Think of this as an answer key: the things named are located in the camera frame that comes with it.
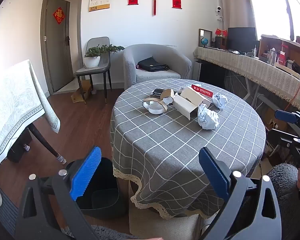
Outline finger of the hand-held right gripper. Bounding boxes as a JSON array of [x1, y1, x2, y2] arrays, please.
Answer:
[[267, 128, 300, 153], [274, 109, 300, 130]]

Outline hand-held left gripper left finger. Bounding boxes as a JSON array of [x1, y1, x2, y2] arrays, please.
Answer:
[[14, 146, 103, 240]]

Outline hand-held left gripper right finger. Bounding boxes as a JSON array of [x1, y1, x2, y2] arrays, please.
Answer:
[[198, 147, 282, 240]]

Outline black trash bin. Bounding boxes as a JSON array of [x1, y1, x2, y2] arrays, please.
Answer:
[[65, 157, 127, 217]]

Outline white bag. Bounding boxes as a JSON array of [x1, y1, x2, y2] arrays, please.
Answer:
[[211, 92, 228, 110]]

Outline black tissue pack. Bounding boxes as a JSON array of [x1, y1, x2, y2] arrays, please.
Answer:
[[150, 88, 165, 98]]

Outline person's grey fuzzy clothing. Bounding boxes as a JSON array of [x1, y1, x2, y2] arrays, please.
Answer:
[[64, 163, 300, 240]]

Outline round table with checked tablecloth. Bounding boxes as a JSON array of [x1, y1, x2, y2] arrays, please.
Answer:
[[109, 78, 267, 220]]

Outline dark storage box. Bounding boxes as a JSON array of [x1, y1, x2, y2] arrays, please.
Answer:
[[7, 129, 33, 163]]

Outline open white cardboard box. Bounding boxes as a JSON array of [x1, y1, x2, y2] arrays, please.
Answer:
[[173, 88, 212, 120]]

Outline wooden desk organizer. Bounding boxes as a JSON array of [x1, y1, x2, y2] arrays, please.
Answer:
[[259, 34, 300, 83]]

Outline flat cardboard box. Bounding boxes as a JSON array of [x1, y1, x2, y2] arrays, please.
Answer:
[[70, 80, 93, 103]]

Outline red label packet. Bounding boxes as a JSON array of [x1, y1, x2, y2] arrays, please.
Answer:
[[191, 84, 213, 97]]

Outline black monitor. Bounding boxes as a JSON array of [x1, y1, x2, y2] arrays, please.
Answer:
[[227, 27, 256, 52]]

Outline black ribbed floor mat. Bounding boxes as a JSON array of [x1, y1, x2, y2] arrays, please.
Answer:
[[0, 184, 19, 238]]

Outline dark wooden box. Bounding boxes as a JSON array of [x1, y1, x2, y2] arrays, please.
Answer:
[[215, 36, 227, 48]]

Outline table with white patterned cloth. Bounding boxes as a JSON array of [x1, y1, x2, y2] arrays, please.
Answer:
[[0, 59, 67, 178]]

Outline potted plant in white pot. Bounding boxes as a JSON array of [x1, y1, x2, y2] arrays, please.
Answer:
[[84, 44, 125, 68]]

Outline bright window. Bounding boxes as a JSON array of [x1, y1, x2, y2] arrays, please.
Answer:
[[245, 0, 300, 40]]

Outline framed picture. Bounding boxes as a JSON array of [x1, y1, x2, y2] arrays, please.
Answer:
[[198, 29, 213, 48]]

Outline grey door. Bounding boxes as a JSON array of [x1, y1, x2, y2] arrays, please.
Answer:
[[41, 0, 74, 93]]

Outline black bag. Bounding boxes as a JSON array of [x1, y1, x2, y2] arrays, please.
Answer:
[[137, 56, 170, 72]]

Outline grey dining chair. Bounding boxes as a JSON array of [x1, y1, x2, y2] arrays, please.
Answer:
[[76, 37, 113, 105]]

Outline grey armchair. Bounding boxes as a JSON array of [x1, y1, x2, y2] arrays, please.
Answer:
[[122, 44, 192, 88]]

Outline red diamond door decoration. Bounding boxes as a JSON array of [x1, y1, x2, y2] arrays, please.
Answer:
[[52, 7, 66, 25]]

